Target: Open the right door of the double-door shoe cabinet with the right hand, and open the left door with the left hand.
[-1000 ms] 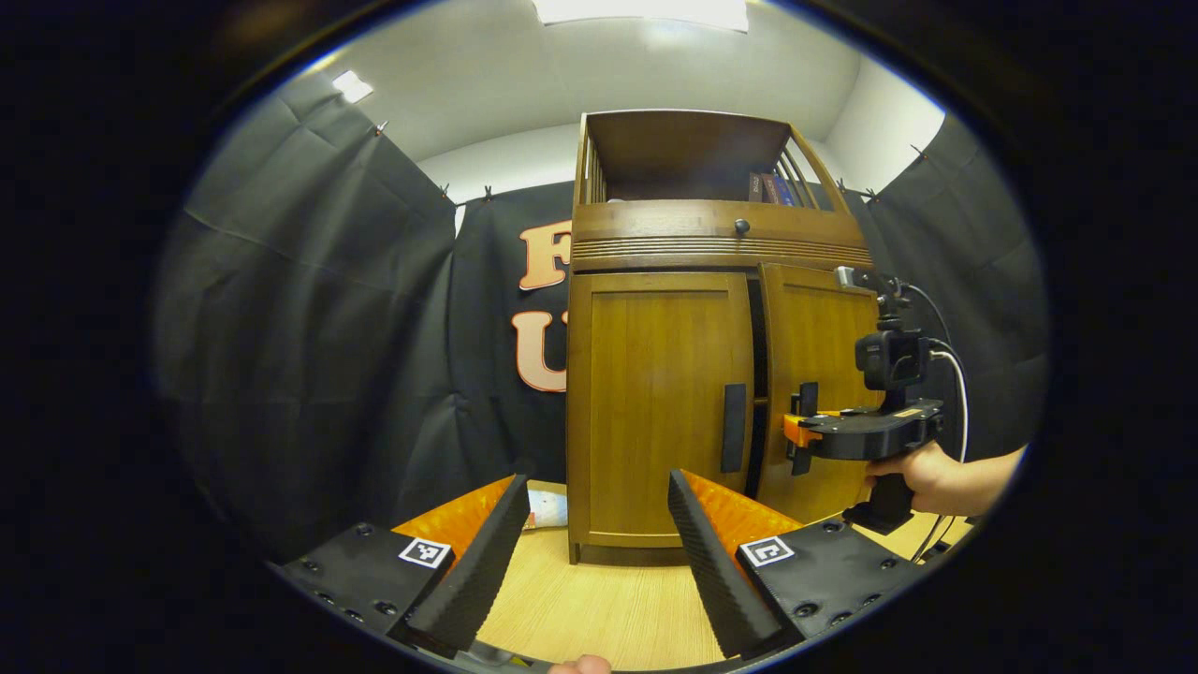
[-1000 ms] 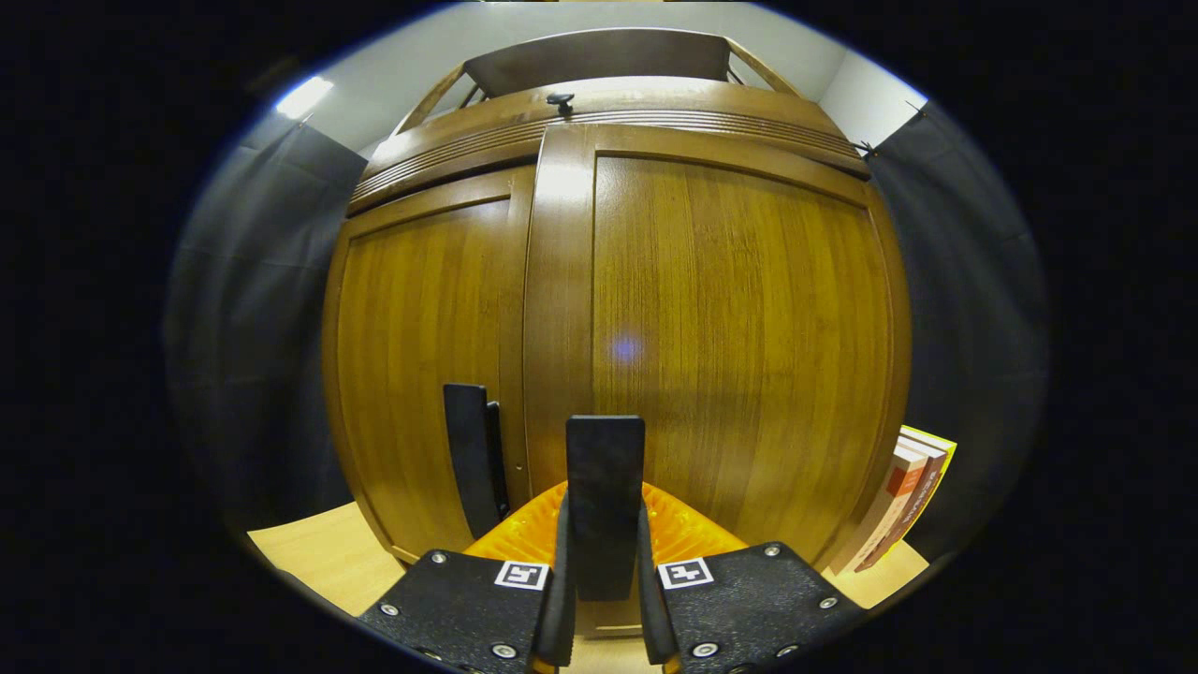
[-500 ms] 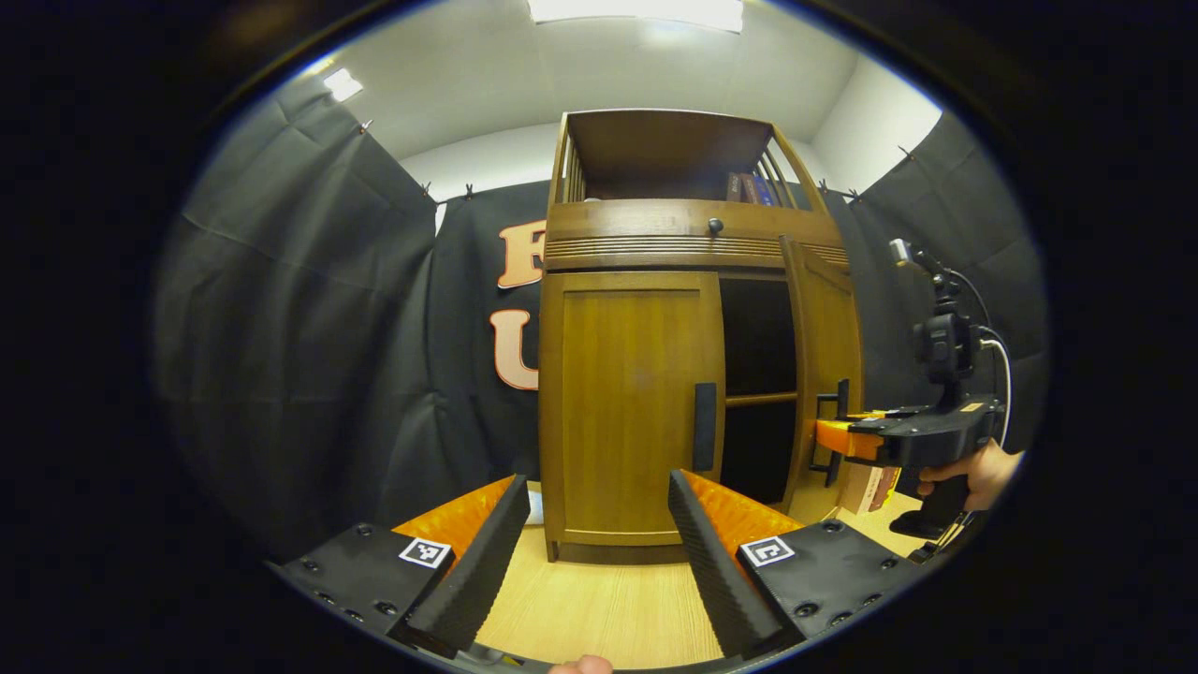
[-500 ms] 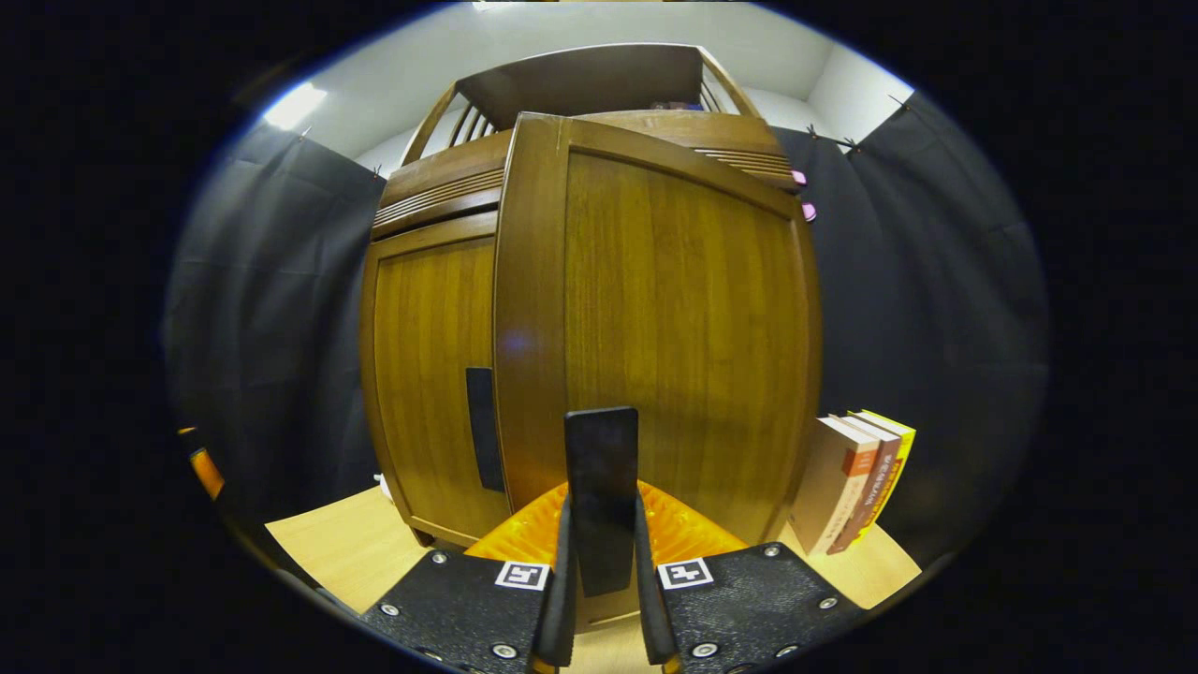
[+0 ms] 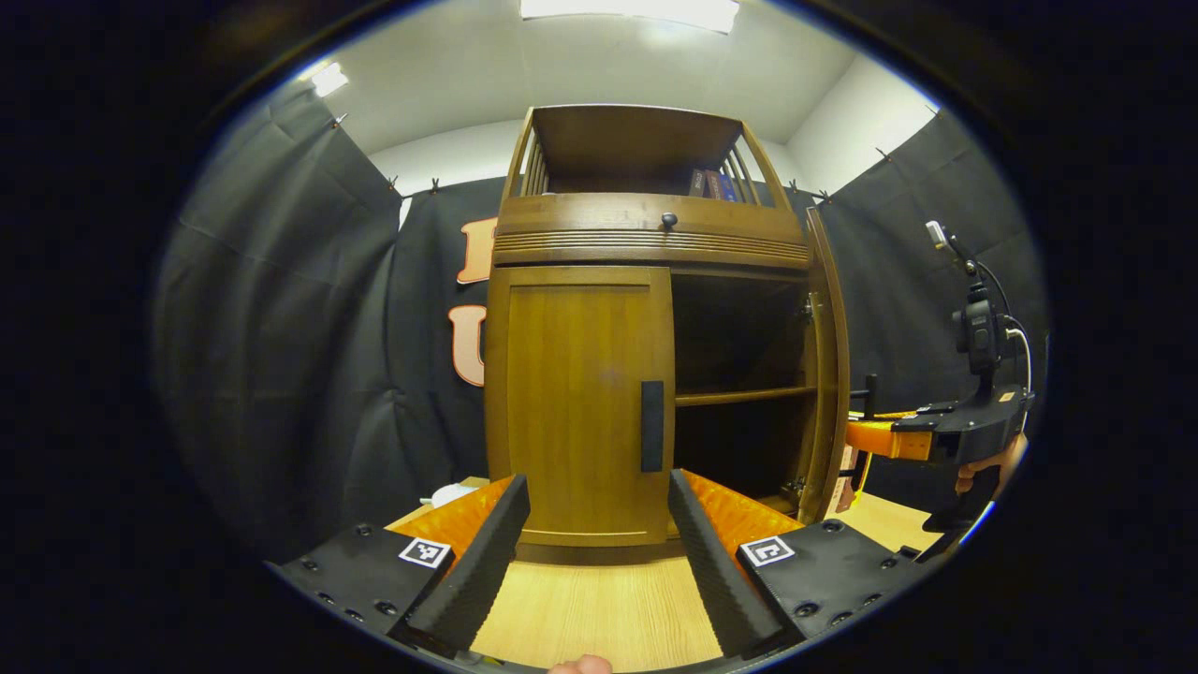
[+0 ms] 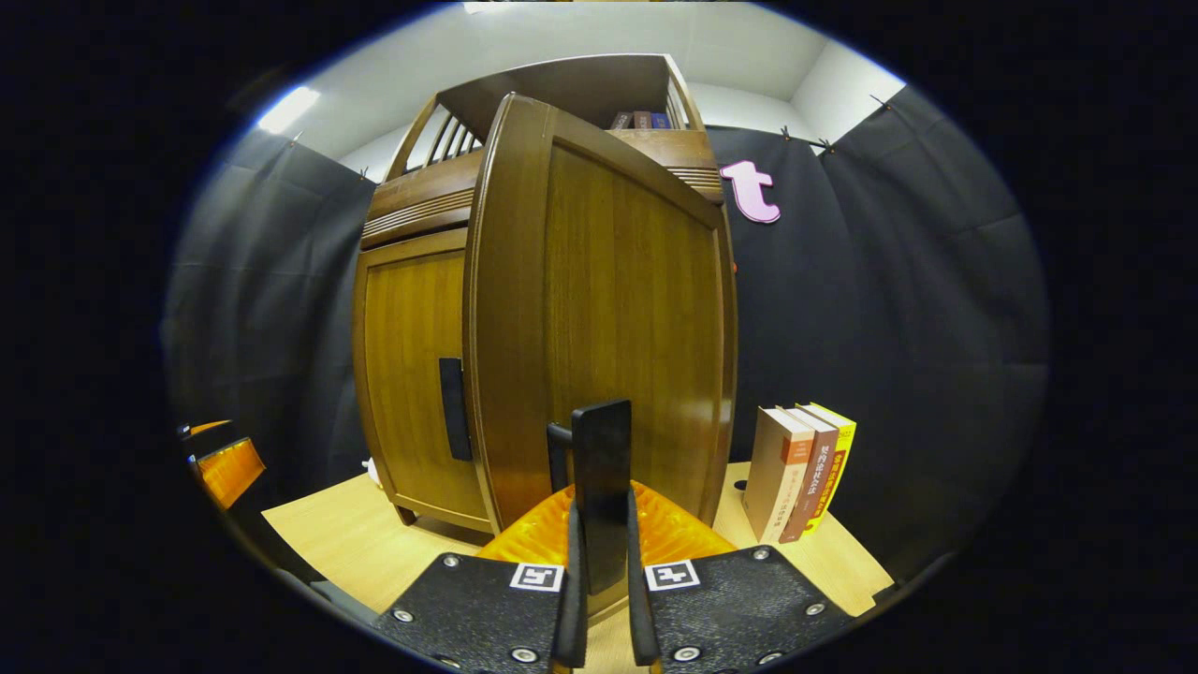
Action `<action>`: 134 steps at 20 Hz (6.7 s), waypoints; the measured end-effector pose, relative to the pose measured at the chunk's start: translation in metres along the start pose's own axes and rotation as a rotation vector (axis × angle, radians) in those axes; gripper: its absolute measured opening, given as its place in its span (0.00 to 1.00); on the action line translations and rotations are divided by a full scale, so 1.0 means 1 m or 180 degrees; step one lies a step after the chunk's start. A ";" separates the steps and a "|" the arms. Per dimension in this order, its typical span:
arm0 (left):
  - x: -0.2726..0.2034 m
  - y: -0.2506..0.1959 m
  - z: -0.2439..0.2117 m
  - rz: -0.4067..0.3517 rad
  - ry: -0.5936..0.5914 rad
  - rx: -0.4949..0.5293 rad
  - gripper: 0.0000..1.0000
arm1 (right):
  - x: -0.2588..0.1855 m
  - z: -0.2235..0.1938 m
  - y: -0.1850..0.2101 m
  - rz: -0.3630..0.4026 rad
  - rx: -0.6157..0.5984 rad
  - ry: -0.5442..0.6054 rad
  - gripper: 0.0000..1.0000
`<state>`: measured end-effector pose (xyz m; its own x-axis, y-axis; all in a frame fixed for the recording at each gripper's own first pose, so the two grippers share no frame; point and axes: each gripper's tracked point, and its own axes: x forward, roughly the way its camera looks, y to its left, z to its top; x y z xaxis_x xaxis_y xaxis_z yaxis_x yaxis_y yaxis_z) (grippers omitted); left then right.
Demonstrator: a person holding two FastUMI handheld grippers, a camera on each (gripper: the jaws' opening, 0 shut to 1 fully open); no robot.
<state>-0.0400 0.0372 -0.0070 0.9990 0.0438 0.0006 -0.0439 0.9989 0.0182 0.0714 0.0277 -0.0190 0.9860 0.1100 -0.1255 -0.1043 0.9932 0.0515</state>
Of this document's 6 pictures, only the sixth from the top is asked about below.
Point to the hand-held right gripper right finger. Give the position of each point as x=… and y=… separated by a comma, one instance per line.
x=641, y=608

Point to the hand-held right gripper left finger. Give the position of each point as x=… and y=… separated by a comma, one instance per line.
x=571, y=608

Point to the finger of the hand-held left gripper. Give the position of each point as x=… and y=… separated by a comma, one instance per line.
x=229, y=473
x=208, y=429

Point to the wooden shoe cabinet door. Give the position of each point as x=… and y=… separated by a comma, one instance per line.
x=402, y=374
x=618, y=281

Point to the wooden double-door shoe cabinet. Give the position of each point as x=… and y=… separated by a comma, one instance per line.
x=580, y=94

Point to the wooden cabinet drawer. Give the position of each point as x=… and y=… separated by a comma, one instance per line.
x=412, y=201

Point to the small white object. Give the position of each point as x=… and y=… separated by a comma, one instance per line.
x=373, y=471

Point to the beige book orange label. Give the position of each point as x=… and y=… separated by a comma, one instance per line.
x=772, y=477

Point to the reddish brown book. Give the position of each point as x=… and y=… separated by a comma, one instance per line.
x=812, y=477

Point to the yellow book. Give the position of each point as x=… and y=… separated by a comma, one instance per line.
x=838, y=459

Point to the ceiling light panel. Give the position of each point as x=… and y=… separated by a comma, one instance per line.
x=287, y=109

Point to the maroon book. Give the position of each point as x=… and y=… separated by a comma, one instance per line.
x=642, y=120

